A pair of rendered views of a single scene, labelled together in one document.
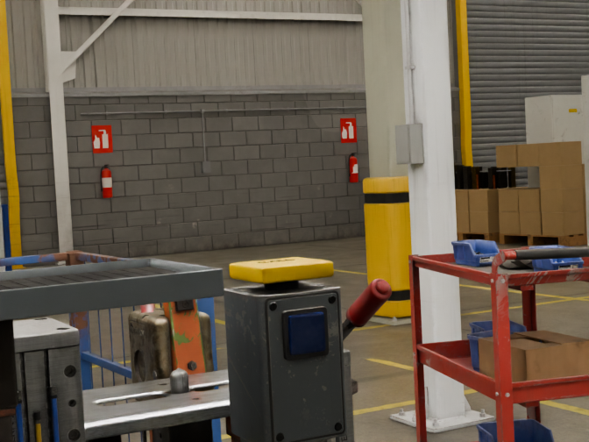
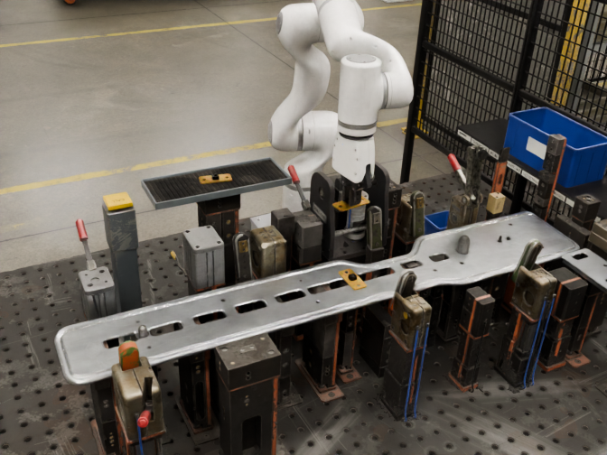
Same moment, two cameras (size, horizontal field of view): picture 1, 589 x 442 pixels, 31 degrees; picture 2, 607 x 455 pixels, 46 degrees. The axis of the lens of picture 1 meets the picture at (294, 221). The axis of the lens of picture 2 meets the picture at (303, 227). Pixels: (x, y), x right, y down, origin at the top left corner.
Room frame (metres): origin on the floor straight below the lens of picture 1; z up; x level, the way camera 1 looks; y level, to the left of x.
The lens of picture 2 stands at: (2.32, 0.47, 2.03)
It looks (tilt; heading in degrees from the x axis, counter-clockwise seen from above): 31 degrees down; 180
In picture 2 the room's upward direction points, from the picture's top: 3 degrees clockwise
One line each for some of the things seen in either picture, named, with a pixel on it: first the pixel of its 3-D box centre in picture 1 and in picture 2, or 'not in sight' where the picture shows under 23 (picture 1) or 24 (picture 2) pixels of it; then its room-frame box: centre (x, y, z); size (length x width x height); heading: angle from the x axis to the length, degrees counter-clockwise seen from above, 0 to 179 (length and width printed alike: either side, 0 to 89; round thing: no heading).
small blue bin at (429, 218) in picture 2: not in sight; (442, 230); (0.20, 0.96, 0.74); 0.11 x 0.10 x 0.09; 117
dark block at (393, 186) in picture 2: not in sight; (380, 247); (0.58, 0.70, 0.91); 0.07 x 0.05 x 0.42; 27
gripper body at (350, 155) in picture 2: not in sight; (354, 151); (0.90, 0.58, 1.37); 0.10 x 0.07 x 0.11; 35
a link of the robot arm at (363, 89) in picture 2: not in sight; (361, 88); (0.90, 0.58, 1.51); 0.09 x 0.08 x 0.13; 101
